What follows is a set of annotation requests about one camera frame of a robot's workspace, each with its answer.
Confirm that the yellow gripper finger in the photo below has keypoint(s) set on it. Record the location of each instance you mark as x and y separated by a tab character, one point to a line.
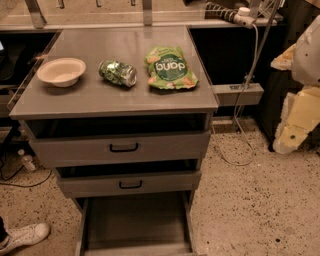
300	115

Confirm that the green soda can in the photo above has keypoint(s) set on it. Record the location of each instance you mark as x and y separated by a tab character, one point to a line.
118	73

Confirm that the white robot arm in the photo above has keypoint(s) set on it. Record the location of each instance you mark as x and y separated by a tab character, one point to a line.
303	57

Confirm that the grey drawer cabinet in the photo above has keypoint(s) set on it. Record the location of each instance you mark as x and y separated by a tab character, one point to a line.
94	97

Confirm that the grey open bottom drawer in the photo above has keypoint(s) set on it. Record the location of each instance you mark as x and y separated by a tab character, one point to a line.
156	224

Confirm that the grey middle drawer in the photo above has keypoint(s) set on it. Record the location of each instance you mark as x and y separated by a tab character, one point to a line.
128	178

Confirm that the grey top drawer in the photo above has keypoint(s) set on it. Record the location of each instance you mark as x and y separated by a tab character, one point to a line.
115	140

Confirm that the white power adapter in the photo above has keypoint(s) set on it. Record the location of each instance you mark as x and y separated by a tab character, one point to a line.
243	18

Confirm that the green dang chips bag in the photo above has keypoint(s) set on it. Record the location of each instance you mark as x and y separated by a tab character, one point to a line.
168	69

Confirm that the white paper bowl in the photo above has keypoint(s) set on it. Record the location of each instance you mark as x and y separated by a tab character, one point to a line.
62	72

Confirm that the small plastic bottle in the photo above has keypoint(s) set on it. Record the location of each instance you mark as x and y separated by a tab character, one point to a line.
27	160

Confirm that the white sneaker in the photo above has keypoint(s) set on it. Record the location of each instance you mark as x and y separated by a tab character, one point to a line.
26	236

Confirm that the grey side bracket box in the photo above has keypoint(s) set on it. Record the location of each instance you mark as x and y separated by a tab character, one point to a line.
236	94

